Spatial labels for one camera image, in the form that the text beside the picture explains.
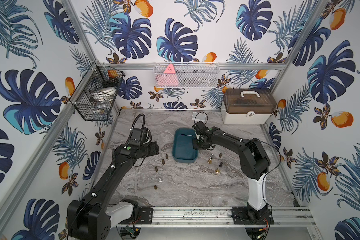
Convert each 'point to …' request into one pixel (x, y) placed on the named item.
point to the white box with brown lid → (248, 106)
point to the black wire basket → (95, 95)
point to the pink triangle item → (169, 78)
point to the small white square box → (198, 116)
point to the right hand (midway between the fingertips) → (196, 146)
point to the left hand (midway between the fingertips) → (154, 146)
